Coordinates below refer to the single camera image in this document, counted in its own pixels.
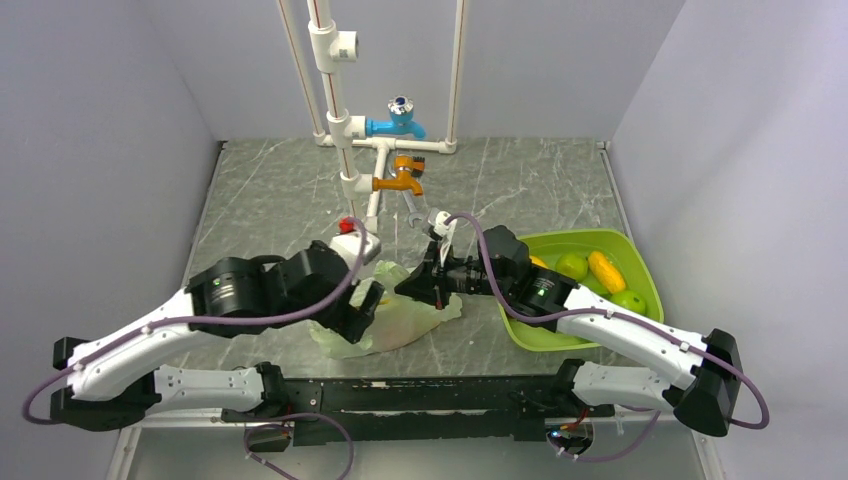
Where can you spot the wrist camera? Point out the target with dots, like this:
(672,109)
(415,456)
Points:
(348,241)
(438,228)

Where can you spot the orange faucet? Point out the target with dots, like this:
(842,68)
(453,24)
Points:
(408,171)

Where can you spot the light green plastic bag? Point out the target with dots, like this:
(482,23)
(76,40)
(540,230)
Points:
(395,325)

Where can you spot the blue faucet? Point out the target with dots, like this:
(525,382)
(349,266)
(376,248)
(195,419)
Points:
(400,123)

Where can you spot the yellow fake corn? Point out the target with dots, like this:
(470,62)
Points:
(606,273)

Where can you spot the green fake apple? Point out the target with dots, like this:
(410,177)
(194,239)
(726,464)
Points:
(630,300)

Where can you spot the white PVC pipe frame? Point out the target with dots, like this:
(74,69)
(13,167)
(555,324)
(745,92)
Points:
(360,158)

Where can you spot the silver wrench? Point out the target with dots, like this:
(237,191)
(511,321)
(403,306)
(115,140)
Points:
(415,217)

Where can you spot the yellow fake mango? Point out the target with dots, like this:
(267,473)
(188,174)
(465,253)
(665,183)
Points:
(538,262)

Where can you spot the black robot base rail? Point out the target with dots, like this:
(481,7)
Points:
(423,408)

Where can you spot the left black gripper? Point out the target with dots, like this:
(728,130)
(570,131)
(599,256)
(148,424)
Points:
(347,319)

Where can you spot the green fake lime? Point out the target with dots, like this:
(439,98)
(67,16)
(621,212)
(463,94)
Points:
(573,265)

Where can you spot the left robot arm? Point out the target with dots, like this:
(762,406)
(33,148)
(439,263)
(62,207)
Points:
(117,380)

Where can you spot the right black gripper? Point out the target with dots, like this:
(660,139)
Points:
(430,281)

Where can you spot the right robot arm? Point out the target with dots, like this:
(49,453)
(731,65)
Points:
(695,377)

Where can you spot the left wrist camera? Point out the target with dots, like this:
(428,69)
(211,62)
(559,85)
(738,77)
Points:
(348,241)

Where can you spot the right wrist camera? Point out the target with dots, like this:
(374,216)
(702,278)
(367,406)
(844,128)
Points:
(438,228)

